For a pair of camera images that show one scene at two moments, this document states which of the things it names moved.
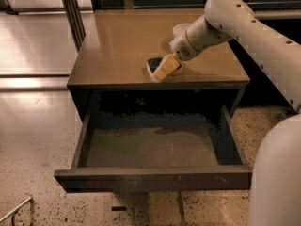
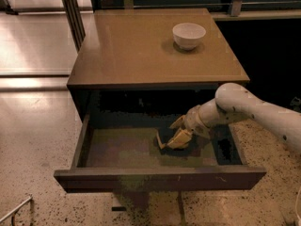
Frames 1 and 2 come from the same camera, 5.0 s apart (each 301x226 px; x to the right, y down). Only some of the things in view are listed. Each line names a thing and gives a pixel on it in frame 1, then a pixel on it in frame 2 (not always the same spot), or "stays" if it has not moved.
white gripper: (181, 47) -> (193, 121)
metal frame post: (73, 14) stays
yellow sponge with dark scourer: (151, 66) -> (157, 142)
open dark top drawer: (156, 149) stays
